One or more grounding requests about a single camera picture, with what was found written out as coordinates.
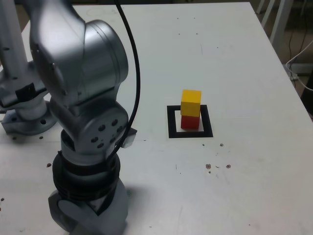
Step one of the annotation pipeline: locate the black box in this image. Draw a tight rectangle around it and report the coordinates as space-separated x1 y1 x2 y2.
300 85 313 118

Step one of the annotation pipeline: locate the white cable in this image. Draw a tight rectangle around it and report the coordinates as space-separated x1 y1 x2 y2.
285 40 313 91

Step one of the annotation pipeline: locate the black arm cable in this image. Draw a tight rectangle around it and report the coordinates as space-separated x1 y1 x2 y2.
107 0 142 160

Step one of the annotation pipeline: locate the white furniture base bar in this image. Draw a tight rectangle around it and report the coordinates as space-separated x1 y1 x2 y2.
290 62 313 74

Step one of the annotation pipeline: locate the red cube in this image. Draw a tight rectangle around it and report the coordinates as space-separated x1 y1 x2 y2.
180 114 201 130

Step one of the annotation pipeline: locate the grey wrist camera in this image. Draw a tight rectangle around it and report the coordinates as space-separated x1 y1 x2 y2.
123 127 137 149

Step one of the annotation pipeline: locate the white furniture leg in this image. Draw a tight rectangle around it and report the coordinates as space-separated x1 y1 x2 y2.
261 0 276 27
255 0 266 15
270 0 293 45

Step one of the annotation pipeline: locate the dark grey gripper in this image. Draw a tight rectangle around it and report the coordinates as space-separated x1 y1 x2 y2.
48 180 130 235

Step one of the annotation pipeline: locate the yellow cube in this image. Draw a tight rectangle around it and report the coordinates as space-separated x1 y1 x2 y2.
180 89 202 118

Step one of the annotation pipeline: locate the black tape square outline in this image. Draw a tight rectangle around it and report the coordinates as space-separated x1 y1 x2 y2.
166 104 214 139

